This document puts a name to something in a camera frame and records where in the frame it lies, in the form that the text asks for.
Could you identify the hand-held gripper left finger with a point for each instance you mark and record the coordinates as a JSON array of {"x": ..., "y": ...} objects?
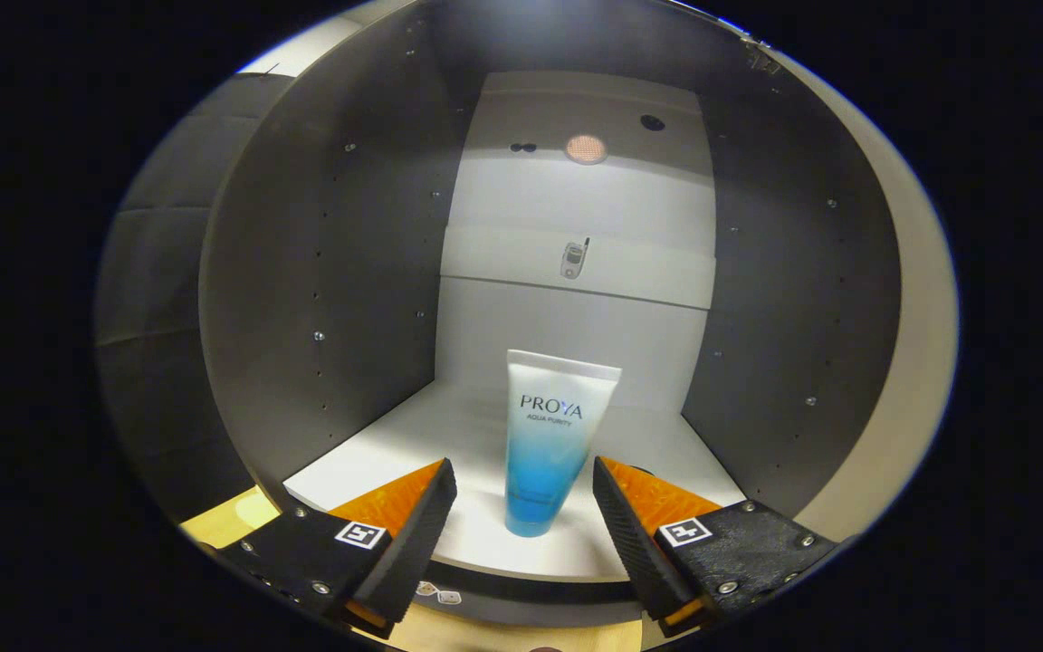
[{"x": 408, "y": 543}]

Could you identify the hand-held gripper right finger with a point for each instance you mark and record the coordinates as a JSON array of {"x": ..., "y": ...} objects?
[{"x": 630, "y": 543}]

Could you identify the blue and white tube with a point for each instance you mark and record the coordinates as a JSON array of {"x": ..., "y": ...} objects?
[{"x": 549, "y": 453}]

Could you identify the black backdrop cloth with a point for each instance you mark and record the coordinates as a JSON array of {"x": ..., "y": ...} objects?
[{"x": 159, "y": 272}]

